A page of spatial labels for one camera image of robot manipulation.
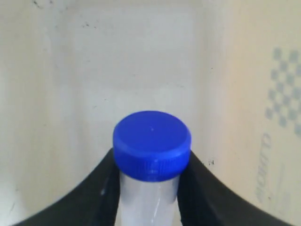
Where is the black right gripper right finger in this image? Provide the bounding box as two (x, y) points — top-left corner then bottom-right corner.
(177, 152), (287, 226)

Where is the cream plastic bin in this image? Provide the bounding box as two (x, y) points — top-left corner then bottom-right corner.
(0, 0), (301, 226)

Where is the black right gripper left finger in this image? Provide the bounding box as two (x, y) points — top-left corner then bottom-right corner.
(20, 149), (120, 226)

